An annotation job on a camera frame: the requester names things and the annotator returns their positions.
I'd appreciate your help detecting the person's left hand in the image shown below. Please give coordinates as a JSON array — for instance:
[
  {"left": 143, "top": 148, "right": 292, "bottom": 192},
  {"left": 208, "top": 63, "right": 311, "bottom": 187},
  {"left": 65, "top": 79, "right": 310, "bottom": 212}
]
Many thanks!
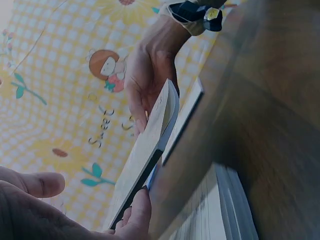
[{"left": 0, "top": 165, "right": 153, "bottom": 240}]

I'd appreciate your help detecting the person's right hand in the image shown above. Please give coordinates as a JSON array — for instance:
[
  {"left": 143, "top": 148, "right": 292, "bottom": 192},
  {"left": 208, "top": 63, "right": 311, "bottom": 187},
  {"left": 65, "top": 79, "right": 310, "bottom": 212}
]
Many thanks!
[{"left": 123, "top": 14, "right": 194, "bottom": 139}]

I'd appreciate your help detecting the beige book with blue cover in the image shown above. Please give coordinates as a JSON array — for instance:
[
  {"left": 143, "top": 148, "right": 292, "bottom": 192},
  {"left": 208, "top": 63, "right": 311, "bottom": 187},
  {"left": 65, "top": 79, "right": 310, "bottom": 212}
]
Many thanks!
[{"left": 101, "top": 78, "right": 181, "bottom": 232}]

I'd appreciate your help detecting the white book with dark edge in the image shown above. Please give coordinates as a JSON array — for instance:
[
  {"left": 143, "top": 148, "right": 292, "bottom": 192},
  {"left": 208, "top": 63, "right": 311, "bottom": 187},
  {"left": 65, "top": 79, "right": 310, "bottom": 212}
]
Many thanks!
[{"left": 161, "top": 76, "right": 205, "bottom": 167}]

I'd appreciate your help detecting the stack of white books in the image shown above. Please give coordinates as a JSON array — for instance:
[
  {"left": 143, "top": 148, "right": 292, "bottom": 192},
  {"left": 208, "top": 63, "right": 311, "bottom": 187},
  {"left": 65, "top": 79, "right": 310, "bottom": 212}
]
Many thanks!
[{"left": 159, "top": 163, "right": 260, "bottom": 240}]

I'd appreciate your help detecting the black wrist band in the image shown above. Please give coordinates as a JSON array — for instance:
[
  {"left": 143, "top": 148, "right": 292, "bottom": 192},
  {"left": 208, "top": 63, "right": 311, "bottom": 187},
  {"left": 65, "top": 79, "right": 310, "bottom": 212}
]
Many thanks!
[{"left": 159, "top": 0, "right": 225, "bottom": 36}]

